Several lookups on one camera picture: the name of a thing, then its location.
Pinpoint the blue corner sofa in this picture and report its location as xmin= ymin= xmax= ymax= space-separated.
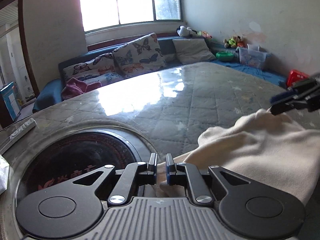
xmin=32 ymin=35 xmax=288 ymax=114

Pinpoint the blue cabinet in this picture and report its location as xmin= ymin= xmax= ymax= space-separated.
xmin=0 ymin=81 xmax=22 ymax=121

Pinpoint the panda plush toy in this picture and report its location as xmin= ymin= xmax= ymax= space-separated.
xmin=176 ymin=25 xmax=198 ymax=37

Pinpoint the butterfly print cushion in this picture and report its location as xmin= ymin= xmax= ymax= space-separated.
xmin=112 ymin=32 xmax=167 ymax=78
xmin=62 ymin=52 xmax=123 ymax=85

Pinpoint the brown bear plush toy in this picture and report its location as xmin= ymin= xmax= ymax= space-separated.
xmin=223 ymin=35 xmax=245 ymax=49

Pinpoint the pink crumpled cloth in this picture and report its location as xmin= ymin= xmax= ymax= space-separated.
xmin=61 ymin=77 xmax=87 ymax=100

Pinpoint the plain grey cushion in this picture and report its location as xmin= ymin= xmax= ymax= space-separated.
xmin=172 ymin=38 xmax=217 ymax=65

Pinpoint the bright window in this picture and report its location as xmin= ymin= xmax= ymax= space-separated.
xmin=79 ymin=0 xmax=182 ymax=32

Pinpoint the green plastic basin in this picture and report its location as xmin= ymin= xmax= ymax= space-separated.
xmin=215 ymin=51 xmax=235 ymax=63

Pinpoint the clear plastic storage box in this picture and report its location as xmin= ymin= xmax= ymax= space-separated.
xmin=239 ymin=44 xmax=267 ymax=70

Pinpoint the dark brown door frame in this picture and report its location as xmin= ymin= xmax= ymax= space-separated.
xmin=0 ymin=0 xmax=40 ymax=128

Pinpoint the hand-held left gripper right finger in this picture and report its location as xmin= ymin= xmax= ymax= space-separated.
xmin=165 ymin=153 xmax=252 ymax=204

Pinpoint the round black induction cooktop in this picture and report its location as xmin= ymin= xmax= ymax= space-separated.
xmin=16 ymin=129 xmax=145 ymax=205

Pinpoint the white remote control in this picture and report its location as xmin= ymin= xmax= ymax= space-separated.
xmin=9 ymin=118 xmax=37 ymax=141

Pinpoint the blue sofa throw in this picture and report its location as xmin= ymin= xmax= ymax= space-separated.
xmin=212 ymin=59 xmax=288 ymax=88

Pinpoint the cream long-sleeve garment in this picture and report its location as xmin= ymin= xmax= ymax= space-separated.
xmin=156 ymin=108 xmax=320 ymax=207

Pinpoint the white crumpled plastic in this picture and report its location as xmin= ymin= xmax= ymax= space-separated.
xmin=0 ymin=155 xmax=10 ymax=195

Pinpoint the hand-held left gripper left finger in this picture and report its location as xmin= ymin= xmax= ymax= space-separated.
xmin=74 ymin=152 xmax=158 ymax=204

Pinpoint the red plastic basket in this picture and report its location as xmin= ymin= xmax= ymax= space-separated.
xmin=286 ymin=69 xmax=311 ymax=87

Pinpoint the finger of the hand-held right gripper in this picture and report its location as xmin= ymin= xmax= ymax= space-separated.
xmin=269 ymin=73 xmax=320 ymax=105
xmin=271 ymin=95 xmax=320 ymax=116

